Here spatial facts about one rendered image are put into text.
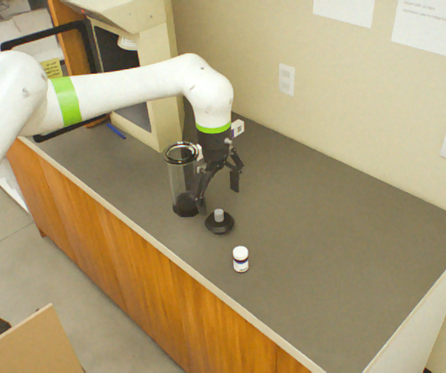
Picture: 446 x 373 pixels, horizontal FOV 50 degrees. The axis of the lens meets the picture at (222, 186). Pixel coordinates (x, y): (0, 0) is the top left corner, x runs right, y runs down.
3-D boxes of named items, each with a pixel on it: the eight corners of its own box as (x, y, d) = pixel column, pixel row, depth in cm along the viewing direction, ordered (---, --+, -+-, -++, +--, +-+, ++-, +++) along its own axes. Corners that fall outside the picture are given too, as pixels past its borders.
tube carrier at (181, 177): (188, 189, 161) (182, 136, 147) (211, 203, 155) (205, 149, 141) (164, 205, 155) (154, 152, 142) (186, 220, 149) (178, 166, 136)
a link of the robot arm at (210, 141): (211, 109, 129) (186, 123, 124) (242, 124, 122) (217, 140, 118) (212, 128, 133) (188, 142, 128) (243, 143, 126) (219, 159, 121)
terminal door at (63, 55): (107, 116, 194) (83, 18, 169) (35, 144, 181) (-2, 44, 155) (106, 115, 195) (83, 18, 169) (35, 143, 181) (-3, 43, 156)
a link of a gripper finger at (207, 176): (220, 164, 130) (217, 163, 129) (203, 200, 132) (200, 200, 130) (210, 158, 132) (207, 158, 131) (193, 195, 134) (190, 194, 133)
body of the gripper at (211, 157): (213, 154, 123) (215, 182, 129) (235, 140, 127) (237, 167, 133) (193, 143, 127) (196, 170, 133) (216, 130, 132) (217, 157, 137)
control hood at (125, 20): (84, 11, 169) (78, -19, 163) (139, 32, 150) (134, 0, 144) (55, 21, 163) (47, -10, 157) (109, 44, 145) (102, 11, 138)
